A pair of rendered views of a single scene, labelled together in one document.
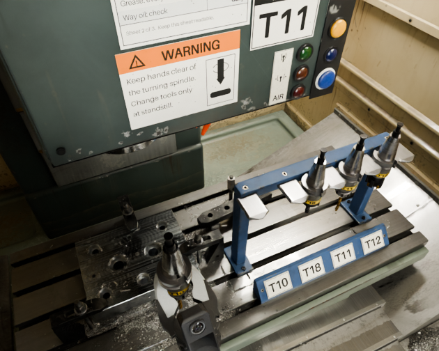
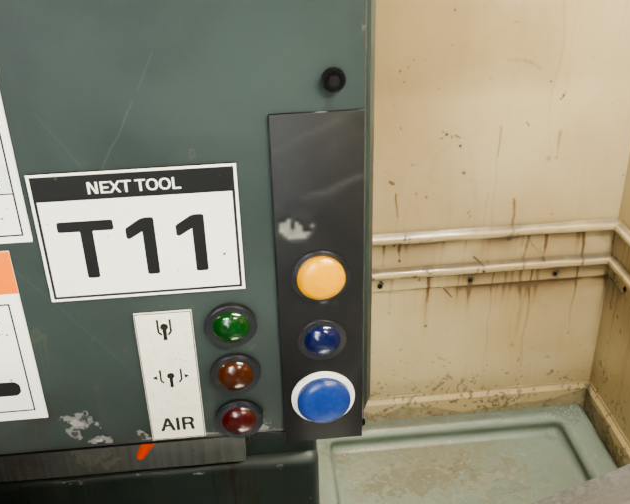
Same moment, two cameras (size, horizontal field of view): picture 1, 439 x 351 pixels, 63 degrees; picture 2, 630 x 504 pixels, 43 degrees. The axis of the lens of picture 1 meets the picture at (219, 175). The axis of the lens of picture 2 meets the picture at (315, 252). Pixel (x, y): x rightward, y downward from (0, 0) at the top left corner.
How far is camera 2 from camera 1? 33 cm
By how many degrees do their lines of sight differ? 23
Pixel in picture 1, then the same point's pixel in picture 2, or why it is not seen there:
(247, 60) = (53, 323)
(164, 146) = (216, 443)
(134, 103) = not seen: outside the picture
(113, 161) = (93, 455)
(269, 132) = (530, 454)
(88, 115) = not seen: outside the picture
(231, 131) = (435, 432)
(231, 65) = (5, 329)
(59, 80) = not seen: outside the picture
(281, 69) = (166, 358)
